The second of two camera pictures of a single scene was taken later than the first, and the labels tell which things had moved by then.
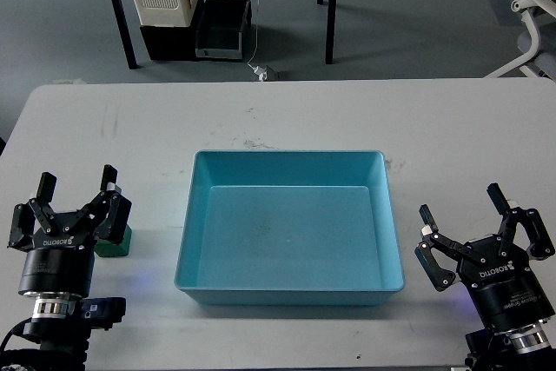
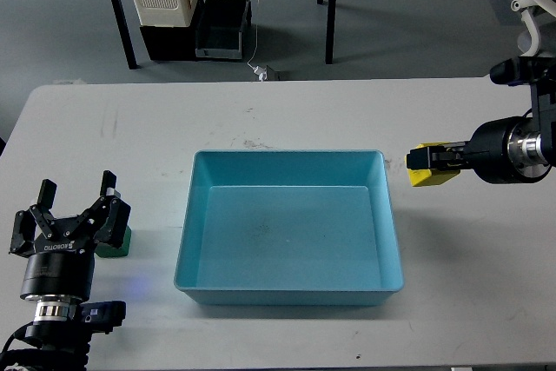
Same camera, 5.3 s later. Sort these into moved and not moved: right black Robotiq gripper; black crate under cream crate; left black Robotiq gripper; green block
Moved: right black Robotiq gripper
Not moved: left black Robotiq gripper; green block; black crate under cream crate
